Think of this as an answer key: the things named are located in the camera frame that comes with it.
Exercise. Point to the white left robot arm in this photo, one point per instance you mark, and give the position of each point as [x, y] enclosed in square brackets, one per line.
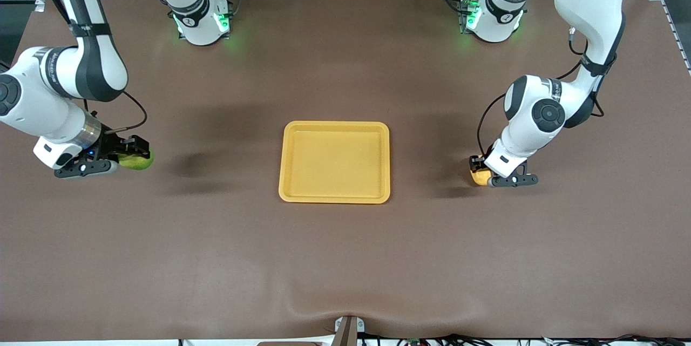
[588, 0]

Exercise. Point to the yellow plastic tray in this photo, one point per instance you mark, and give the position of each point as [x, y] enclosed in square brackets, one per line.
[334, 165]

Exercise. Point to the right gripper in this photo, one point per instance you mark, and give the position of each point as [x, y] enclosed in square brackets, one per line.
[114, 146]

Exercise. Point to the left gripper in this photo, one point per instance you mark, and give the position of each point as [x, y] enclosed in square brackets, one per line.
[477, 163]

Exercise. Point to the brown table mat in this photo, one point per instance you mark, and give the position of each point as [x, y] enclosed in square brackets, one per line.
[345, 259]

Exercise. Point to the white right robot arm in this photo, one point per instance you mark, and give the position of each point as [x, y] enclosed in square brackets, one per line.
[32, 103]

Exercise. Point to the green apple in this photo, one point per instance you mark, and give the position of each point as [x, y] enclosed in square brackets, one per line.
[137, 162]

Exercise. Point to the grey metal table clamp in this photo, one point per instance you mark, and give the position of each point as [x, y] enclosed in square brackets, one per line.
[348, 330]

